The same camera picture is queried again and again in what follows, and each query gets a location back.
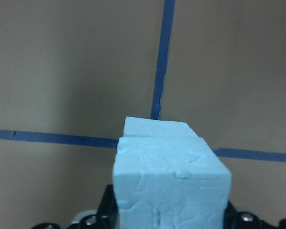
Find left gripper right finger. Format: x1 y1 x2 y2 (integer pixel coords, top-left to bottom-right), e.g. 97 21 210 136
222 201 239 229

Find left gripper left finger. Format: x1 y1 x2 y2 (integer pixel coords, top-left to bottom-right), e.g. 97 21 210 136
96 184 118 226

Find light blue foam block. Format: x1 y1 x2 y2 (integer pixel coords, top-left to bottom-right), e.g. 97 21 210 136
123 116 198 137
113 137 232 229

